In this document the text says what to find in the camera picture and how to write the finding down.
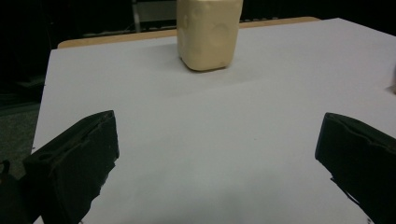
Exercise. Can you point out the cream square pen holder cup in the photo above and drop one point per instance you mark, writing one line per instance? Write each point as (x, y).
(207, 34)

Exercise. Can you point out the grey metal stand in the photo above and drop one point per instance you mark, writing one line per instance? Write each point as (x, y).
(155, 11)

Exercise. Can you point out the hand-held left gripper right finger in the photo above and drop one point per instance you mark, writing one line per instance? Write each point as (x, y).
(364, 161)

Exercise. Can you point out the white table cover sheet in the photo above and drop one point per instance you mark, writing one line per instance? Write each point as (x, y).
(218, 124)

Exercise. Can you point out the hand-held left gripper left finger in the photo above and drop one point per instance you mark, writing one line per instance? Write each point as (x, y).
(74, 161)

